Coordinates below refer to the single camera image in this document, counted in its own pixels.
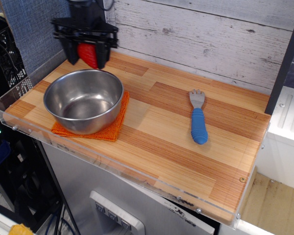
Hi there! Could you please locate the white appliance at right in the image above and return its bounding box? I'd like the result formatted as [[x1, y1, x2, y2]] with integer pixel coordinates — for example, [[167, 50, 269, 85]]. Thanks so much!
[[255, 87, 294, 188]]

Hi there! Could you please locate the blue handled fork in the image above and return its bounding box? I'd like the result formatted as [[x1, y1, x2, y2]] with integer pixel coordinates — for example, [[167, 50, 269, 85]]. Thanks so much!
[[189, 89, 208, 145]]

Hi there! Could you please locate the dark grey right post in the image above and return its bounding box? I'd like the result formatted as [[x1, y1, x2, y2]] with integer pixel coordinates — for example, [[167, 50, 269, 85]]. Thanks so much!
[[265, 30, 294, 115]]

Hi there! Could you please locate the orange knitted cloth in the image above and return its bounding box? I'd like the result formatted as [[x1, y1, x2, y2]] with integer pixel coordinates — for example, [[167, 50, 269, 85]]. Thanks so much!
[[51, 91, 130, 141]]

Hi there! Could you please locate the red toy strawberry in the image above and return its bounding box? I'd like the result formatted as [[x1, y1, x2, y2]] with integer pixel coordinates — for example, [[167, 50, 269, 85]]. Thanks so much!
[[77, 43, 98, 69]]

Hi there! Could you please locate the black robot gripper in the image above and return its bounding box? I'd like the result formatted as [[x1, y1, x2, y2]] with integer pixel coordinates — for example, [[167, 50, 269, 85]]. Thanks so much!
[[51, 0, 118, 69]]

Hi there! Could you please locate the stainless steel cabinet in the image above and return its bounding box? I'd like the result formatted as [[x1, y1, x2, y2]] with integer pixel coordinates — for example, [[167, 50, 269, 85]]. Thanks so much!
[[42, 143, 220, 235]]

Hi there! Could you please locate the stainless steel bowl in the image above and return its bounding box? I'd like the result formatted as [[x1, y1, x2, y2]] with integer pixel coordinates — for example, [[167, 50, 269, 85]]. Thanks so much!
[[44, 69, 124, 135]]

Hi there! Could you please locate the black plastic crate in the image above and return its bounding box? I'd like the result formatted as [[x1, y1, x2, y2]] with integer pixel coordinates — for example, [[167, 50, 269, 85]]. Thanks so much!
[[0, 16, 33, 96]]

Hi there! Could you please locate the clear acrylic table guard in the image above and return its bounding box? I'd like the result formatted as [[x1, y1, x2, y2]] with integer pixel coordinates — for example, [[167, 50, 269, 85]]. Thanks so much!
[[0, 51, 270, 227]]

